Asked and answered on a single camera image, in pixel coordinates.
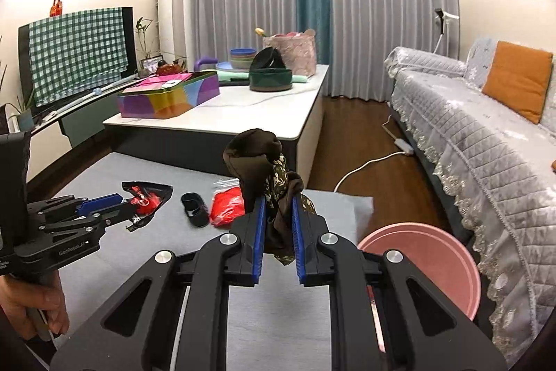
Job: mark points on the yellow artificial flower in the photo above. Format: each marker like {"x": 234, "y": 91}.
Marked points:
{"x": 259, "y": 32}

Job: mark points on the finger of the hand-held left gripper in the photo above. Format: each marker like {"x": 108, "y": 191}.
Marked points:
{"x": 108, "y": 219}
{"x": 100, "y": 201}

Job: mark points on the green checkered cloth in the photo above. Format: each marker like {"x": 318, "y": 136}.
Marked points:
{"x": 74, "y": 53}

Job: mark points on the white rod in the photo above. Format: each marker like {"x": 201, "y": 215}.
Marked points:
{"x": 74, "y": 101}

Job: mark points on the lucky bamboo plant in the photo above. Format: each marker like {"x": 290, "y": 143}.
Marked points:
{"x": 143, "y": 36}

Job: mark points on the black television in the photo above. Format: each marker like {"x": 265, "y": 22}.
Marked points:
{"x": 129, "y": 40}

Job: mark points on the stack of plastic bowls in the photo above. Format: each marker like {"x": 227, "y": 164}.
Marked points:
{"x": 241, "y": 58}

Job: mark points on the dark tv stand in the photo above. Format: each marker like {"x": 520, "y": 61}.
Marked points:
{"x": 82, "y": 119}

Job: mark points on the white-topped coffee table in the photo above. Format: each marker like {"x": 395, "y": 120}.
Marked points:
{"x": 260, "y": 110}

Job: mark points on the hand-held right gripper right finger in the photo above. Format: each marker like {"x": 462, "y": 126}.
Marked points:
{"x": 298, "y": 236}

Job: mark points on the purple plastic jug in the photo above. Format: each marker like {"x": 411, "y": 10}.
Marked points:
{"x": 204, "y": 61}

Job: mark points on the white standing air conditioner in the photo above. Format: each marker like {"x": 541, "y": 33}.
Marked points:
{"x": 173, "y": 6}

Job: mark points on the red teapot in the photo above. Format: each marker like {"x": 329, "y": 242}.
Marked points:
{"x": 169, "y": 69}

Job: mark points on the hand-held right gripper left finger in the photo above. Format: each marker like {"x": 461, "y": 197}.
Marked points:
{"x": 259, "y": 236}

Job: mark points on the potted plant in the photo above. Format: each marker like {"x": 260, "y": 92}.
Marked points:
{"x": 25, "y": 119}

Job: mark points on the colourful tin box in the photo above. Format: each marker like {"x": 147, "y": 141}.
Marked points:
{"x": 165, "y": 99}

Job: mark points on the brown floral cloth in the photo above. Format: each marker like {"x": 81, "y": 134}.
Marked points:
{"x": 252, "y": 166}

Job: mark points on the pink patterned bag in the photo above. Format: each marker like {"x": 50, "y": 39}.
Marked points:
{"x": 299, "y": 53}

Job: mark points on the photo frame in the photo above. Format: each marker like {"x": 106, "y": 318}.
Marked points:
{"x": 150, "y": 64}

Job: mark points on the clear plastic wrapper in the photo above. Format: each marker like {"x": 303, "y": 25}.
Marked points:
{"x": 226, "y": 183}

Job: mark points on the dark green bowl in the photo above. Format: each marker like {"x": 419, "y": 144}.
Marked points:
{"x": 271, "y": 80}

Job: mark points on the person's left hand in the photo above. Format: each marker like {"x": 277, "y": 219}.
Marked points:
{"x": 26, "y": 301}

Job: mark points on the white floor stand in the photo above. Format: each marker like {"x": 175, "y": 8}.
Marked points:
{"x": 442, "y": 17}

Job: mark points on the mint green tray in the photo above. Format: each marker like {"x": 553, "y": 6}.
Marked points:
{"x": 228, "y": 75}

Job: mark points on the grey quilted sofa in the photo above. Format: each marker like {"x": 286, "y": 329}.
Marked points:
{"x": 478, "y": 145}

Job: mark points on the pink bucket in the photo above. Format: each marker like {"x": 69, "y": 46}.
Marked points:
{"x": 417, "y": 258}

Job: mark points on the red plastic bag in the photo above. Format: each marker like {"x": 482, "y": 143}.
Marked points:
{"x": 226, "y": 206}

